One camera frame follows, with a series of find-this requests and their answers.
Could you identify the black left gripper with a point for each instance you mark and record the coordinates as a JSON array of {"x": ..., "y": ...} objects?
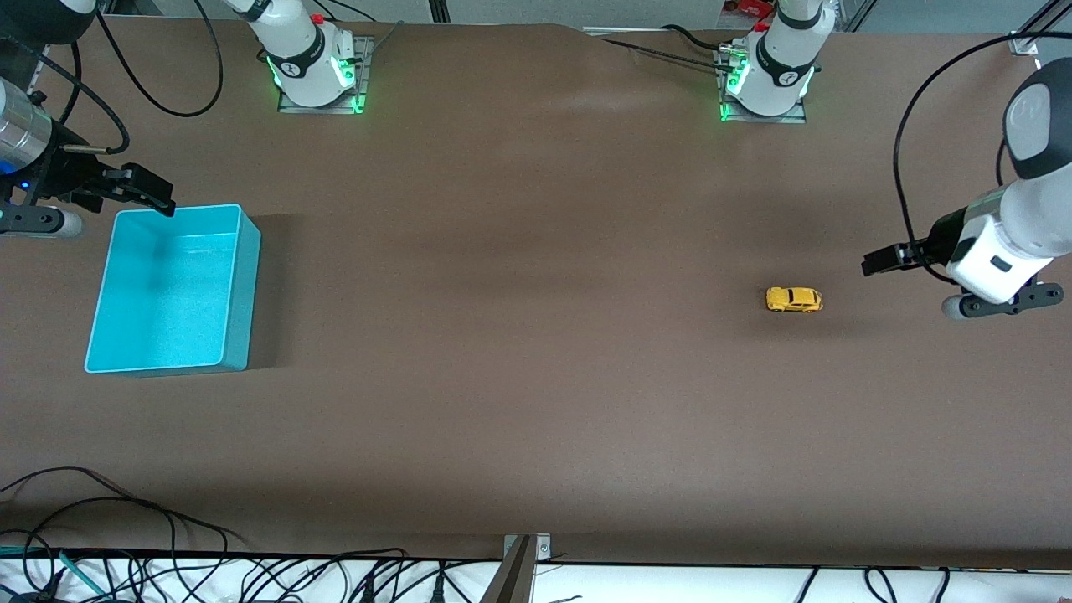
[{"x": 936, "y": 241}]

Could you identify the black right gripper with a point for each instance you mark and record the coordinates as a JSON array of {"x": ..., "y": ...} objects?
[{"x": 69, "y": 173}]

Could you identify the cyan plastic storage bin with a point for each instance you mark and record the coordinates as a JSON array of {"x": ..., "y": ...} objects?
[{"x": 167, "y": 293}]

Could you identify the yellow beetle toy car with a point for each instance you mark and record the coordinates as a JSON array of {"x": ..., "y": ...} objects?
[{"x": 794, "y": 299}]

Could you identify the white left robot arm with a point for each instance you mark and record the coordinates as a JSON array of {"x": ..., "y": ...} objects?
[{"x": 783, "y": 71}]

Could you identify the red box behind table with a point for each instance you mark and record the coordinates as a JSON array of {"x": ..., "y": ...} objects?
[{"x": 749, "y": 7}]

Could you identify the black power plug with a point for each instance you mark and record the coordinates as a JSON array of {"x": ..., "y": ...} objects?
[
  {"x": 439, "y": 588},
  {"x": 366, "y": 591}
]

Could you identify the grey table edge rail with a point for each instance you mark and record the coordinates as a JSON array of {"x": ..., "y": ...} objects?
[{"x": 39, "y": 81}]

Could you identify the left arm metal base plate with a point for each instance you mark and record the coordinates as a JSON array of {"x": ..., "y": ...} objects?
[{"x": 770, "y": 119}]

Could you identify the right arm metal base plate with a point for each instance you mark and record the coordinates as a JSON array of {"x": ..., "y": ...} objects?
[{"x": 363, "y": 52}]

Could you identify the aluminium frame profile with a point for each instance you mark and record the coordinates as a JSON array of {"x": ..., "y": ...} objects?
[{"x": 1028, "y": 38}]

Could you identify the black frame post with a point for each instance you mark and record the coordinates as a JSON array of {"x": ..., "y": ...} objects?
[{"x": 438, "y": 10}]

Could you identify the small metal table bracket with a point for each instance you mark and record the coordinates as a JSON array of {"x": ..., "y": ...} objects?
[{"x": 543, "y": 546}]

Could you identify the grey metal camera pole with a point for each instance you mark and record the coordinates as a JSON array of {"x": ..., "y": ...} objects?
[{"x": 511, "y": 582}]

